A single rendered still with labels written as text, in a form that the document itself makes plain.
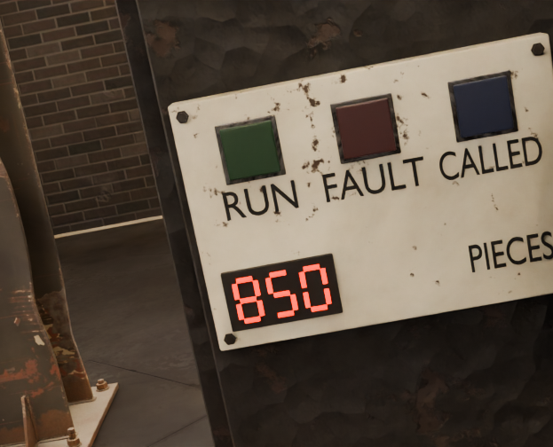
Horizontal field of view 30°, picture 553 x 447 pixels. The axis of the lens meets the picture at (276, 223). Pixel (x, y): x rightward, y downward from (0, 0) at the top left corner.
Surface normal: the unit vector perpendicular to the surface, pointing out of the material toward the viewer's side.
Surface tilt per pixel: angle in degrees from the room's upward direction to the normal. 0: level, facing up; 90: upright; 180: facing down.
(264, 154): 90
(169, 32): 90
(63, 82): 90
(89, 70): 90
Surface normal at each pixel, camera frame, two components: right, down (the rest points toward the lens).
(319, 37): -0.03, 0.22
